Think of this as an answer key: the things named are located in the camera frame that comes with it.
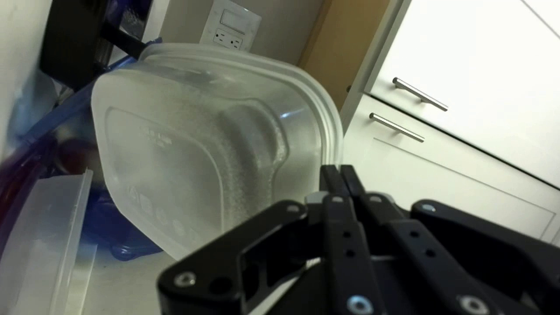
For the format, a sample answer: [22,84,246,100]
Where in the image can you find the blue plastic plate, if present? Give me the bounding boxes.
[81,186,163,261]

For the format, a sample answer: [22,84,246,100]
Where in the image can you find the steel cabinet bar handle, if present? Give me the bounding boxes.
[368,112,426,144]
[391,76,450,114]

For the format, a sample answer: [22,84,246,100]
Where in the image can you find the clear container with purple lid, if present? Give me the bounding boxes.
[0,133,99,315]

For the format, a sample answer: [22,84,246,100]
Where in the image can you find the clear plastic bowl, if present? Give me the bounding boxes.
[90,41,347,263]

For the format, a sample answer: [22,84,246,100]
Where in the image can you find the white wall cabinet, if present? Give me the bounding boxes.
[340,0,560,247]

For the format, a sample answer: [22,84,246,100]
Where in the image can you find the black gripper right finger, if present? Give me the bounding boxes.
[340,165,560,315]

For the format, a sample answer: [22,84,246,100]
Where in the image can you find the white wall outlet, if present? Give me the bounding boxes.
[200,0,263,51]

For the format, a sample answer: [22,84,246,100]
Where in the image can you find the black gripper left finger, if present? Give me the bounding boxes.
[156,165,384,315]

